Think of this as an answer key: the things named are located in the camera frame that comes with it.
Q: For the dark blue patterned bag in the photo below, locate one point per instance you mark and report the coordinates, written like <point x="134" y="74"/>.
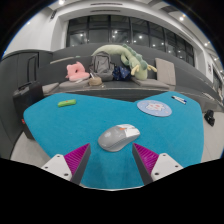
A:
<point x="121" y="73"/>

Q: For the black suitcase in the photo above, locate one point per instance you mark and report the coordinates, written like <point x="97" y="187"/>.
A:
<point x="26" y="100"/>

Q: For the upright grey square cushion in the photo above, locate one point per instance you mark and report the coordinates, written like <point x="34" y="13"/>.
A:
<point x="165" y="71"/>

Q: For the white marker with blue cap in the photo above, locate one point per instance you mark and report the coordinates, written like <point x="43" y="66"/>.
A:
<point x="181" y="100"/>

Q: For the small green eraser block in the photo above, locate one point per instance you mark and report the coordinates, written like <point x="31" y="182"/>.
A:
<point x="66" y="103"/>

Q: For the flat grey seat cushion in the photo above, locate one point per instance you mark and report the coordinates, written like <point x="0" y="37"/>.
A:
<point x="50" y="88"/>
<point x="151" y="83"/>
<point x="71" y="84"/>

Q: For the recessed ceiling lights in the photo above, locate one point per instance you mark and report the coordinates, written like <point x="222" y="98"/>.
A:
<point x="61" y="2"/>

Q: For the grey backpack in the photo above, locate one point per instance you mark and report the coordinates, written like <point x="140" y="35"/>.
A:
<point x="101" y="65"/>

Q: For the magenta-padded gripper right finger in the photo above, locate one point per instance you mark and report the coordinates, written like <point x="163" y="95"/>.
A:
<point x="146" y="159"/>

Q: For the tan woven hat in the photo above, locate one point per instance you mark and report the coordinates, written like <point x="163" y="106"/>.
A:
<point x="95" y="82"/>

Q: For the grey and white computer mouse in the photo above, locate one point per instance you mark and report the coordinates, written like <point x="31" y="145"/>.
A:
<point x="116" y="138"/>

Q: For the black bag on floor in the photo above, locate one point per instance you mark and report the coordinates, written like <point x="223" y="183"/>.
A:
<point x="209" y="117"/>

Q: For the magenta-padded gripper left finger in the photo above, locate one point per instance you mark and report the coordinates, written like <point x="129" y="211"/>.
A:
<point x="77" y="159"/>

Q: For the green dragon plush toy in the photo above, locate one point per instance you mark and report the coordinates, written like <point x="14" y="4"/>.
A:
<point x="133" y="61"/>

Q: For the round light blue mouse pad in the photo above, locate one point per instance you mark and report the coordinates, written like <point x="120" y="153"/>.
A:
<point x="154" y="108"/>

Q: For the pink plush pillow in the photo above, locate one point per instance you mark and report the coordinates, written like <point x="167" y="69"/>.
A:
<point x="76" y="72"/>

